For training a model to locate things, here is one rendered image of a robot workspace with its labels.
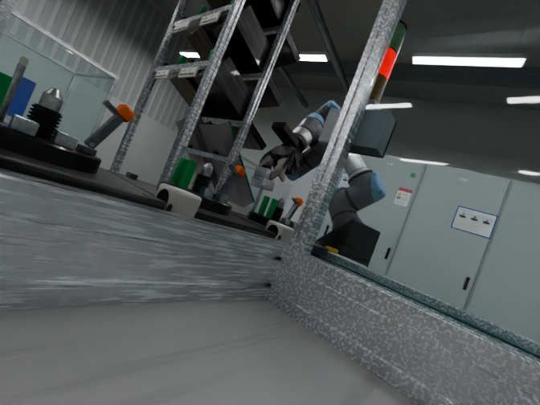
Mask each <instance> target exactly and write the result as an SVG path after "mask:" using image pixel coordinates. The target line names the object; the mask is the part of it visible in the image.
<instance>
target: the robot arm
mask: <svg viewBox="0 0 540 405"><path fill-rule="evenodd" d="M331 108H335V109H341V108H340V107H339V106H338V104H337V103H336V102H335V101H333V100H330V101H328V102H327V103H326V104H324V105H323V106H321V107H320V108H319V109H318V110H317V111H316V112H312V113H310V114H308V115H307V116H306V117H305V118H303V119H302V121H301V123H300V124H299V125H298V126H297V127H296V128H295V129H294V130H293V131H292V130H291V129H290V128H289V126H288V124H287V123H286V122H273V124H272V130H273V131H274V133H275V134H276V135H277V136H278V137H279V138H280V140H281V141H282V142H283V143H284V144H281V145H278V146H276V147H275V148H274V149H271V150H270V151H269V152H267V153H266V154H265V155H264V156H263V157H262V158H261V160H260V163H259V165H258V167H262V165H266V166H271V167H273V171H272V172H271V174H270V180H273V179H274V178H276V177H277V176H278V177H279V178H280V180H281V181H282V182H283V181H284V180H285V175H286V177H287V178H288V179H289V180H291V181H296V180H297V179H298V178H301V177H302V176H303V175H305V174H307V173H308V172H309V171H311V170H313V169H314V168H316V167H317V166H319V165H320V164H321V160H322V158H323V156H324V153H325V147H324V146H323V145H322V144H321V143H320V142H319V141H318V139H319V137H320V135H321V131H322V129H323V126H324V124H325V121H326V118H327V116H328V114H329V111H330V109H331Z"/></svg>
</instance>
